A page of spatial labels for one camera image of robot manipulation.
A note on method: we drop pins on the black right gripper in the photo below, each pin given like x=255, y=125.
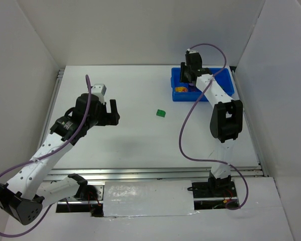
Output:
x=185, y=74

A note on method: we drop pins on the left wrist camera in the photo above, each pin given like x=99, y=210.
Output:
x=98, y=90

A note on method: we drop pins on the small green lego brick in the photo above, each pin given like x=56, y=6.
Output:
x=161, y=113

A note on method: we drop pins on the aluminium table edge rail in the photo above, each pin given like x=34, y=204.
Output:
x=131, y=174

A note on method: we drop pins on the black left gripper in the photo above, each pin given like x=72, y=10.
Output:
x=108, y=115

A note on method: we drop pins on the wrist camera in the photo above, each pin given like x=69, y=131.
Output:
x=98, y=90
x=190, y=51

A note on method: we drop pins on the yellow butterfly lego brick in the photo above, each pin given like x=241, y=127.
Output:
x=181, y=89

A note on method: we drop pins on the blue plastic sorting bin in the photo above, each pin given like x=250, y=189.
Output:
x=224, y=79

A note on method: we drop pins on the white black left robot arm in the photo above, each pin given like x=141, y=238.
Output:
x=23, y=196

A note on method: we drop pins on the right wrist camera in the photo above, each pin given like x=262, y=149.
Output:
x=190, y=51

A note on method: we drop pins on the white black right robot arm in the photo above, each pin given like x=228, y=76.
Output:
x=226, y=121

